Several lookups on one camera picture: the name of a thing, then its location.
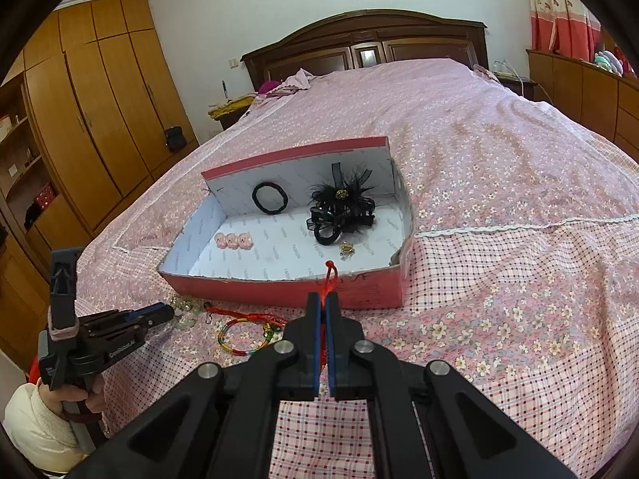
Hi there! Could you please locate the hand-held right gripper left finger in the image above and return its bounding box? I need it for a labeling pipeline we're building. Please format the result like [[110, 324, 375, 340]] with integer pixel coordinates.
[[65, 292, 323, 479]]

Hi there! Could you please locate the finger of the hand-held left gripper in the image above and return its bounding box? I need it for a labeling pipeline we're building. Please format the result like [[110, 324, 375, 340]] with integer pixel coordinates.
[[142, 305, 175, 330], [124, 302, 168, 321]]

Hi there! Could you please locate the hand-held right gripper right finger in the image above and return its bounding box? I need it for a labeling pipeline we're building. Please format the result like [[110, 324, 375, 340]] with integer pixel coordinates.
[[324, 292, 580, 479]]

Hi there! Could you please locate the clear bead bracelet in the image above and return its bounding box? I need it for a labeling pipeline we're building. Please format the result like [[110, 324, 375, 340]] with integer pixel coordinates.
[[170, 295, 203, 330]]

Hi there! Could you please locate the rainbow cord bracelet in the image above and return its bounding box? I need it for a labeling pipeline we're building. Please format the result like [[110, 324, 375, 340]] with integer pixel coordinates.
[[216, 320, 283, 358]]

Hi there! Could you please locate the pink cardboard box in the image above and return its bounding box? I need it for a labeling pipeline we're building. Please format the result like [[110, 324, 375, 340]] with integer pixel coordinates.
[[157, 136, 415, 310]]

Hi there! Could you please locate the pink flower hair clip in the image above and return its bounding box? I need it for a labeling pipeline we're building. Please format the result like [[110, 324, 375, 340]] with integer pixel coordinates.
[[214, 232, 253, 250]]

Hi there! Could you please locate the black feather hair accessory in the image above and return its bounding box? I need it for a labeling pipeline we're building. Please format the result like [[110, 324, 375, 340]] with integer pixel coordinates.
[[306, 161, 376, 247]]

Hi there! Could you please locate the black hair tie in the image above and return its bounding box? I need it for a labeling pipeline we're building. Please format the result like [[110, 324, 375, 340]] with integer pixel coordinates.
[[252, 182, 289, 216]]

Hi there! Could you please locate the person's left forearm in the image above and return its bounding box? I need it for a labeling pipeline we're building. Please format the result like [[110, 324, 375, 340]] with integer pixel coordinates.
[[2, 376, 88, 475]]

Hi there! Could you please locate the person's left hand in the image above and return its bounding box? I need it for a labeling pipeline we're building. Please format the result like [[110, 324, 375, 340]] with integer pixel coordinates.
[[45, 373, 108, 427]]

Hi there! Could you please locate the black hanging bag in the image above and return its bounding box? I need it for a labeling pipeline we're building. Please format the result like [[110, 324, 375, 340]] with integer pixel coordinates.
[[165, 126, 187, 154]]

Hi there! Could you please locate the wooden wardrobe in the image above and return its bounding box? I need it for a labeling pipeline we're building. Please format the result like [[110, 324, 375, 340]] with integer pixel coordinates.
[[0, 0, 200, 375]]

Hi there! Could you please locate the yellow cloth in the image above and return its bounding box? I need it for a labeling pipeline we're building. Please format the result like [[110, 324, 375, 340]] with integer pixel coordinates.
[[208, 95, 255, 119]]

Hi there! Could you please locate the pink garment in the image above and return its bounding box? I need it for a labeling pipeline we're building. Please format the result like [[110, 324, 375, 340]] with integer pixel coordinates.
[[267, 69, 320, 98]]

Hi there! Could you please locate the dark wooden headboard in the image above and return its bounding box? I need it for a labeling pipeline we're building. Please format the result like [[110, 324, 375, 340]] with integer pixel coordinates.
[[241, 8, 489, 91]]

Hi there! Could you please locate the wooden dresser cabinet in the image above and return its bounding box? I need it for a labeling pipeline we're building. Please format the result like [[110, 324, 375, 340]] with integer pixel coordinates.
[[526, 49, 639, 163]]

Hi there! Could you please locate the pastel plush toy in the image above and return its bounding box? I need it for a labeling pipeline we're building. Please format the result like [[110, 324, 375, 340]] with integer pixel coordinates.
[[593, 50, 625, 77]]

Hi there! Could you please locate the white and red curtain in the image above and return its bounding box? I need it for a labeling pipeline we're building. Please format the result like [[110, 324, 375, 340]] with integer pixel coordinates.
[[526, 0, 605, 61]]

